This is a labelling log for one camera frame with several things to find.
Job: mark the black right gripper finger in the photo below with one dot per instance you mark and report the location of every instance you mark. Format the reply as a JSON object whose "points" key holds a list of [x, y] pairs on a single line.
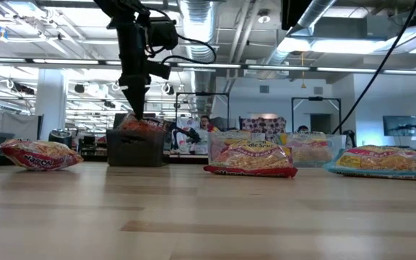
{"points": [[291, 11]]}

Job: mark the slanted silver ceiling duct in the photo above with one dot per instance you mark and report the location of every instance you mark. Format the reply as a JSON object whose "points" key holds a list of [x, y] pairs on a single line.
{"points": [[321, 11]]}

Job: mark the red Maruchan ramen pack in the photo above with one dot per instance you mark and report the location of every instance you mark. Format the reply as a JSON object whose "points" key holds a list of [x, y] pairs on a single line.
{"points": [[251, 160], [226, 136], [42, 155]]}

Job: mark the black computer monitor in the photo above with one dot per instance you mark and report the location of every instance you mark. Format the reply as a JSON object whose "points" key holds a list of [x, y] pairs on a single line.
{"points": [[116, 121]]}

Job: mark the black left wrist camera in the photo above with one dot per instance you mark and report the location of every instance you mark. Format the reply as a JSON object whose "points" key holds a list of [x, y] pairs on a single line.
{"points": [[163, 32]]}

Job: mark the clear plastic bin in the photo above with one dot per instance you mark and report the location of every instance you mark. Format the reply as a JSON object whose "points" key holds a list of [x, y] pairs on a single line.
{"points": [[213, 155], [334, 144]]}

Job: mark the dark wall screen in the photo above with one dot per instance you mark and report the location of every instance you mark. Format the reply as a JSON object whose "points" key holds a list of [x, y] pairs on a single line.
{"points": [[395, 124]]}

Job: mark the white pillar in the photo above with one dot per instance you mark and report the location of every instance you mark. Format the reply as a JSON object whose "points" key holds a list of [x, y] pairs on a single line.
{"points": [[51, 108]]}

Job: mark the grey cubicle partition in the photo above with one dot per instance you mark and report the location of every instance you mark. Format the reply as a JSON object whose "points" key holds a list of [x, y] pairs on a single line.
{"points": [[16, 124]]}

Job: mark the patterned hanging cloth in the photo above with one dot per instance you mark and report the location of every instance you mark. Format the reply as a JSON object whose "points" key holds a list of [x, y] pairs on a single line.
{"points": [[265, 124]]}

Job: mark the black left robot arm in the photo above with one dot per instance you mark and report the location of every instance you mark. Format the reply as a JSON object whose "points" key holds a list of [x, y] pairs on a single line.
{"points": [[121, 7]]}

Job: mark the long ceiling light bar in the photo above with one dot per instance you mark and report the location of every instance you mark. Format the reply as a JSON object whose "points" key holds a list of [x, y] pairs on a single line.
{"points": [[211, 65]]}

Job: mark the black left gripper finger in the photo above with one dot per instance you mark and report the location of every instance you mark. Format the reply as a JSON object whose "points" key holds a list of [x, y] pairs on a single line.
{"points": [[135, 97]]}

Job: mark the black and silver pot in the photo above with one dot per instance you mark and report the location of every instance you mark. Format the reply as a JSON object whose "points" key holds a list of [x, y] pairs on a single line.
{"points": [[60, 135]]}

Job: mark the white ceiling sensor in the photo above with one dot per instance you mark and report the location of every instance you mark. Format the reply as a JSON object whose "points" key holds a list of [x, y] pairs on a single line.
{"points": [[264, 16]]}

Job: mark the black background robot arm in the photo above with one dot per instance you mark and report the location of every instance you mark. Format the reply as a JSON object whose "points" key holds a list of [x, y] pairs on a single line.
{"points": [[193, 136]]}

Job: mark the person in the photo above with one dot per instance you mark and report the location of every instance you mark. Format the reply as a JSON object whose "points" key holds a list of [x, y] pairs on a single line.
{"points": [[204, 122], [303, 128]]}

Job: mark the black plastic bin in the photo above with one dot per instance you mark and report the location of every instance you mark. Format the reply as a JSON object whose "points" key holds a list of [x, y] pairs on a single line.
{"points": [[135, 151]]}

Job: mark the black rectangular frame stand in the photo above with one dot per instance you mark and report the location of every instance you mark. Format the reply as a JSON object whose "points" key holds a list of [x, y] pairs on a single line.
{"points": [[316, 98], [200, 94]]}

